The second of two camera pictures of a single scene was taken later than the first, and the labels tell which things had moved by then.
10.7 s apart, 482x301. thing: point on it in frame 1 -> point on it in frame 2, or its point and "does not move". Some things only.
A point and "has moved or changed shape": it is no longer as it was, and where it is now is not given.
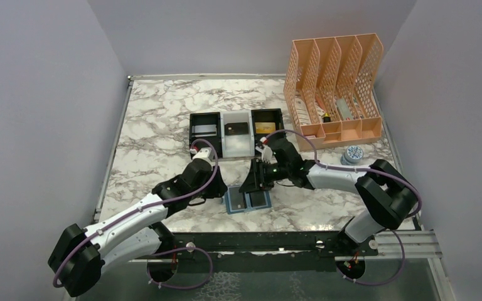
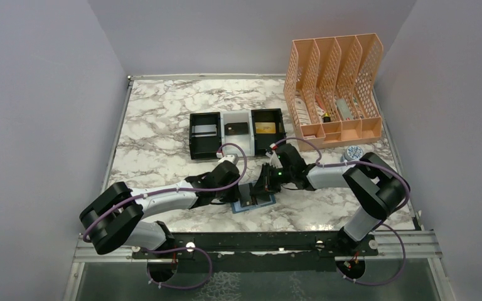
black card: (236, 128) does not move
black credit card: (236, 199) has moved or changed shape
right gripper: (251, 183) does not move
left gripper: (218, 187) -> (233, 197)
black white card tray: (235, 134) does not move
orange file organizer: (330, 89) does not move
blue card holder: (237, 202) has moved or changed shape
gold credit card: (265, 127) does not move
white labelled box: (303, 115) does not move
